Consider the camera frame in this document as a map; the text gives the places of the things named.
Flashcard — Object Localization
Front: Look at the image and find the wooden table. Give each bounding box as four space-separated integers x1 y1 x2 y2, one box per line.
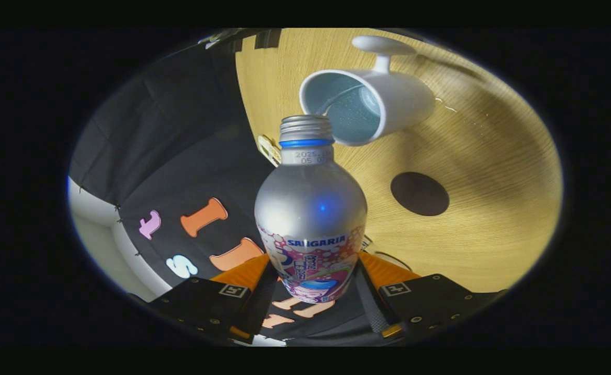
235 28 564 293

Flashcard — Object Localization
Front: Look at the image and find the small white compartment tray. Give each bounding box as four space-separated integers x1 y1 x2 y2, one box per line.
257 134 282 167

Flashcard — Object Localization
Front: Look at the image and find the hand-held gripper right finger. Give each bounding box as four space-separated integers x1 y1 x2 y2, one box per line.
357 251 500 342

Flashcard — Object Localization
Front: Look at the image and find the white cup with blue inside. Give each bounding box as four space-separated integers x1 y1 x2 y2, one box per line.
299 35 436 147

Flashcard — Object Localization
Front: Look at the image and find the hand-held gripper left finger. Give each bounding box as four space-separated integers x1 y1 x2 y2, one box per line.
147 254 281 344

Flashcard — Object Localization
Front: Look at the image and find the silver bottle with colourful label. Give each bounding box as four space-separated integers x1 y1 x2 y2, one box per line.
254 115 368 304

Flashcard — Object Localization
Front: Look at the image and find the dark brown round coaster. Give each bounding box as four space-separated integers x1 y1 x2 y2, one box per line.
390 172 450 217

